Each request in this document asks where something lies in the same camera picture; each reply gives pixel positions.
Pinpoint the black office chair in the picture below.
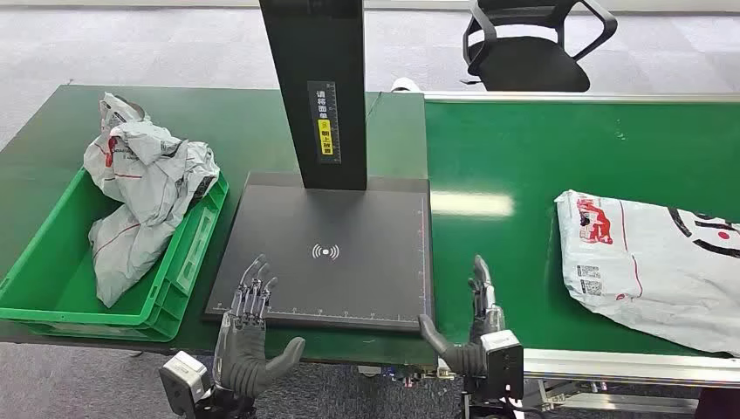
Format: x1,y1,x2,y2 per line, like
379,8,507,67
460,0,619,93

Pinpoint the black object under conveyor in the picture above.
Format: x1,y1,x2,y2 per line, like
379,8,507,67
693,387,740,419

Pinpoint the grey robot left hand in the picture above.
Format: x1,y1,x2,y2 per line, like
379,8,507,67
212,254,306,402

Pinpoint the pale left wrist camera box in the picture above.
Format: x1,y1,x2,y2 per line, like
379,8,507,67
159,351,213,417

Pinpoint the black scanner column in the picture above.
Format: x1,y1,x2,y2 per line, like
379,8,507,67
258,0,369,192

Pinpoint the crumpled grey package, red line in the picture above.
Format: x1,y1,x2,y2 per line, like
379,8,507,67
88,202,182,309

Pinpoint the black and yellow label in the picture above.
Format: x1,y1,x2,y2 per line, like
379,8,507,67
306,79,343,166

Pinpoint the white package with red print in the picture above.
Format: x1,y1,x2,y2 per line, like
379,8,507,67
554,189,740,357

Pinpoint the green table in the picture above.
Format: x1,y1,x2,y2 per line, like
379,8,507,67
0,85,438,367

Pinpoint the green conveyor belt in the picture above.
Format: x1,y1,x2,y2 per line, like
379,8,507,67
424,100,740,357

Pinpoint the green plastic crate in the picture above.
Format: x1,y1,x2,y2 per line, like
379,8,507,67
0,168,230,343

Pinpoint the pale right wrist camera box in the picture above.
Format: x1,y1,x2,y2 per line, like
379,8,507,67
480,329,525,402

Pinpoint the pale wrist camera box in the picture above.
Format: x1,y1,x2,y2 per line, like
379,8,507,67
480,329,525,402
159,351,213,417

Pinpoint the black scanner base plate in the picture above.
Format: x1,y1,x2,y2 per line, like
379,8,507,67
202,171,435,337

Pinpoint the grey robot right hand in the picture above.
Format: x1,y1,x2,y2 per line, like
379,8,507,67
418,255,507,377

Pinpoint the crumpled grey package with barcode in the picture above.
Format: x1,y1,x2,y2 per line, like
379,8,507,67
83,92,222,228

